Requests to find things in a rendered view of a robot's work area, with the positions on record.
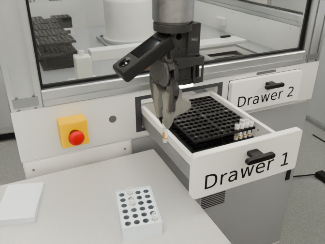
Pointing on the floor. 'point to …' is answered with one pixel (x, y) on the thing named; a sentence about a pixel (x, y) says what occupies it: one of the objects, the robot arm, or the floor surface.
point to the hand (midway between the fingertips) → (162, 122)
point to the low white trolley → (111, 205)
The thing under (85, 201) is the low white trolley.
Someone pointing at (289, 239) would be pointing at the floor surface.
